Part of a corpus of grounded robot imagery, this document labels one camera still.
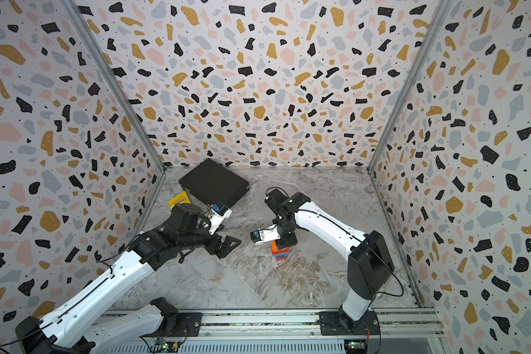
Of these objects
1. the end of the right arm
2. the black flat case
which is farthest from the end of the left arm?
the black flat case

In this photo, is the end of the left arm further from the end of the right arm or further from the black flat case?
the black flat case

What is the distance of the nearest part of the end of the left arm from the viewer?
64 centimetres
